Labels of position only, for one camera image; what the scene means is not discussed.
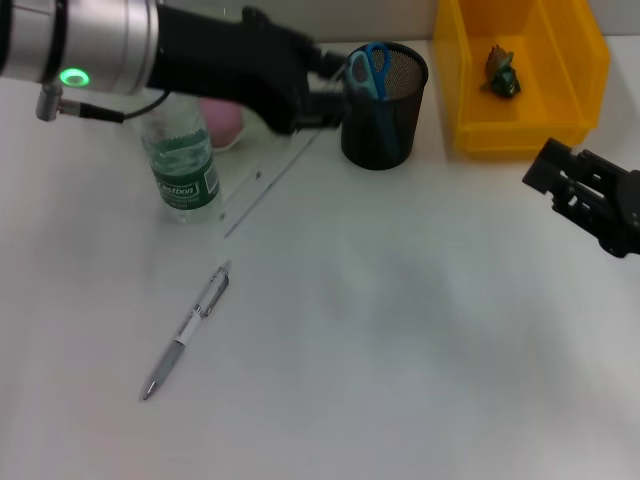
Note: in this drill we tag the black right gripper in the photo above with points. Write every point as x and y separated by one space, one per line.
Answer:
631 215

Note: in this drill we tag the transparent ruler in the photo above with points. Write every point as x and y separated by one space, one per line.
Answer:
258 175

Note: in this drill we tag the clear water bottle green label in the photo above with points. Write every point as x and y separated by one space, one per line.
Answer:
180 165

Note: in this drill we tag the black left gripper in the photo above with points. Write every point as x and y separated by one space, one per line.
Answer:
225 65

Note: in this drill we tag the blue scissors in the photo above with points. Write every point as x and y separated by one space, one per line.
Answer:
372 75

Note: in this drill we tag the green plastic wrapper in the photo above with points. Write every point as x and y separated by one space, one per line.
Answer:
502 75

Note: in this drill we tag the black mesh pen cup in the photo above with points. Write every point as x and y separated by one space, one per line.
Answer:
415 115

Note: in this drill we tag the clear grey pen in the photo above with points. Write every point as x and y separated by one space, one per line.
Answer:
180 335

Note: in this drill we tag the yellow plastic bin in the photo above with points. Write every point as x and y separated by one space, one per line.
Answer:
525 130

